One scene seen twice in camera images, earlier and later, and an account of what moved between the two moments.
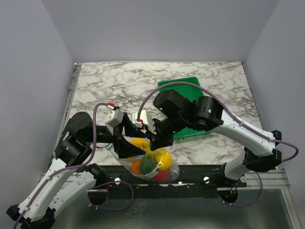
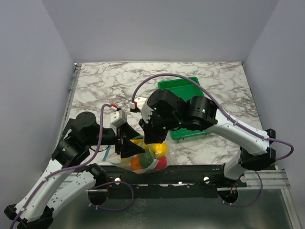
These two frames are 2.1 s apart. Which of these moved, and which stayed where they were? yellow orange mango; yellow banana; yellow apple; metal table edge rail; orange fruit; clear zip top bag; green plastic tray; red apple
Moved: yellow orange mango; yellow apple; red apple; orange fruit; clear zip top bag
Stayed: metal table edge rail; green plastic tray; yellow banana
